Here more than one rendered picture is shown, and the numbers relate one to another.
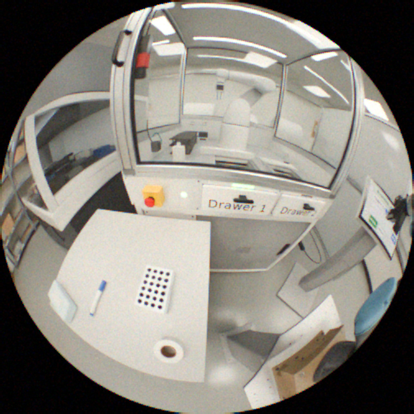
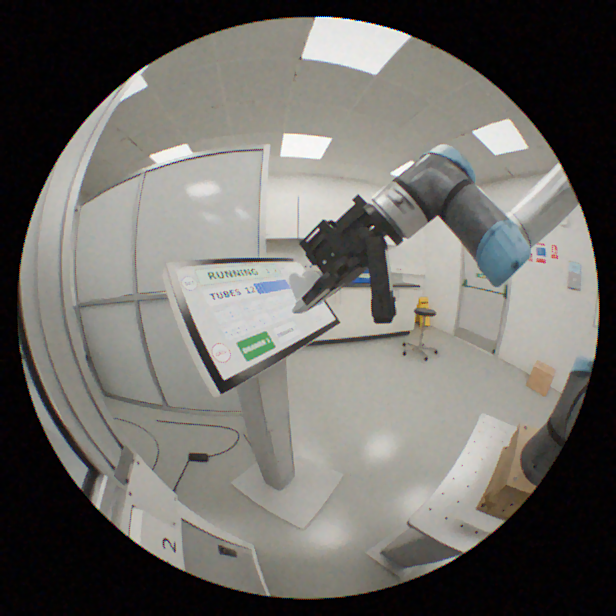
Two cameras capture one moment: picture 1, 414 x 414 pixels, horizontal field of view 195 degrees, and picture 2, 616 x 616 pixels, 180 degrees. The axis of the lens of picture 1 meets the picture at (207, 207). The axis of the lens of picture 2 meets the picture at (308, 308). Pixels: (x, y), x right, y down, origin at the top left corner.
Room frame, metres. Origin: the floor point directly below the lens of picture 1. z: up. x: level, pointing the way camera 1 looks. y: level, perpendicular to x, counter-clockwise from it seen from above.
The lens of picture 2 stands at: (0.18, -0.53, 1.18)
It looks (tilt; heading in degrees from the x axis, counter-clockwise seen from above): 13 degrees down; 255
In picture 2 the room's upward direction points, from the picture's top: straight up
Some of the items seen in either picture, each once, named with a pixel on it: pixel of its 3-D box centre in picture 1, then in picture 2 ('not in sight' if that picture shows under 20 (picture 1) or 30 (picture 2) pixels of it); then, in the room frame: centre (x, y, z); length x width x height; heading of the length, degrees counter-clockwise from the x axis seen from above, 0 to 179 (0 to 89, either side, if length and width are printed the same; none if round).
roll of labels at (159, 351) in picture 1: (169, 350); not in sight; (-0.12, 0.05, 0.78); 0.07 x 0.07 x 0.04
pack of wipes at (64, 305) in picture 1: (61, 301); not in sight; (-0.16, 0.47, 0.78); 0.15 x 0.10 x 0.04; 80
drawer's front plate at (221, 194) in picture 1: (239, 201); not in sight; (0.36, -0.12, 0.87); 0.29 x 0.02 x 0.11; 92
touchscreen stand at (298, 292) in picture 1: (336, 269); (279, 437); (0.15, -1.08, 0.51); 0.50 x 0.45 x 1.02; 133
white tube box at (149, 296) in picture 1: (155, 288); not in sight; (0.05, 0.12, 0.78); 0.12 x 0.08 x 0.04; 0
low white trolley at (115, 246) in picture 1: (149, 295); not in sight; (0.05, 0.28, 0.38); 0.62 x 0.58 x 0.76; 92
